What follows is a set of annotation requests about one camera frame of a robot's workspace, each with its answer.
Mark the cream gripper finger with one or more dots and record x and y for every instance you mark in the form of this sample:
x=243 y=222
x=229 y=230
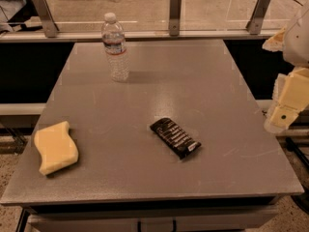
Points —
x=289 y=98
x=275 y=42

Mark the black rxbar chocolate wrapper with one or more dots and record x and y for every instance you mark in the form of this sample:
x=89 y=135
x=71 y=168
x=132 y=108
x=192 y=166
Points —
x=175 y=137

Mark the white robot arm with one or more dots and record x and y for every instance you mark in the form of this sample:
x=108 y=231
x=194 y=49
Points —
x=296 y=39

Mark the yellow curved sponge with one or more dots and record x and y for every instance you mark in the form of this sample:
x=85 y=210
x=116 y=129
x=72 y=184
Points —
x=56 y=148

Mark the grey cabinet under table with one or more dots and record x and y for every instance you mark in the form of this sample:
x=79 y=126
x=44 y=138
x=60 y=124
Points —
x=187 y=215

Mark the clear plastic water bottle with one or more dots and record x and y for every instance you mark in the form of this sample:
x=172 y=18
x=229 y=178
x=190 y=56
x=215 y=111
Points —
x=114 y=41

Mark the right metal bracket post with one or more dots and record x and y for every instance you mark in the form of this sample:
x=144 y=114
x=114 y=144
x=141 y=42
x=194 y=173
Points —
x=255 y=23

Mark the metal bracket post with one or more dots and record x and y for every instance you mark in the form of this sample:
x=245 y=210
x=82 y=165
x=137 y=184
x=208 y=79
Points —
x=255 y=23
x=175 y=7
x=48 y=24

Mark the middle metal bracket post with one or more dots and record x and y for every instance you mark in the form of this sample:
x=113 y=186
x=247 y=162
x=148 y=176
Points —
x=175 y=7

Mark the left metal bracket post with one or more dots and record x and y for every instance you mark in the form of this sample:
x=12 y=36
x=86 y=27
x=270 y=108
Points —
x=48 y=24

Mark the metal rail behind table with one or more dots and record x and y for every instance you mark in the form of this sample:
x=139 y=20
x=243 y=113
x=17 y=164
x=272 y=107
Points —
x=133 y=36

